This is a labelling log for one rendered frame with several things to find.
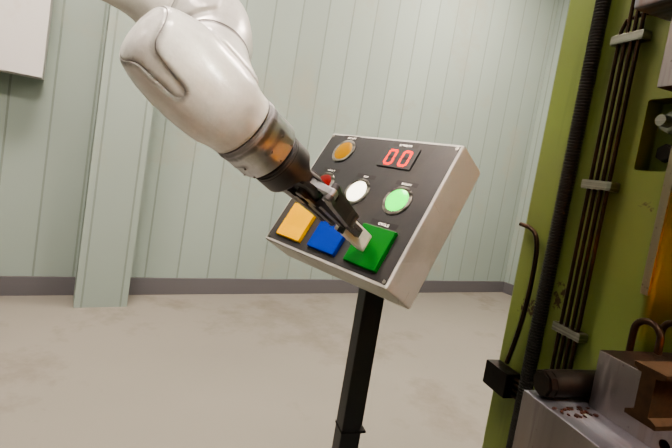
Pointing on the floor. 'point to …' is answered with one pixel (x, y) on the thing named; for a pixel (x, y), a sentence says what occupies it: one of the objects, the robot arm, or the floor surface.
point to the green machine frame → (622, 262)
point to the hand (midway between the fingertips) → (353, 232)
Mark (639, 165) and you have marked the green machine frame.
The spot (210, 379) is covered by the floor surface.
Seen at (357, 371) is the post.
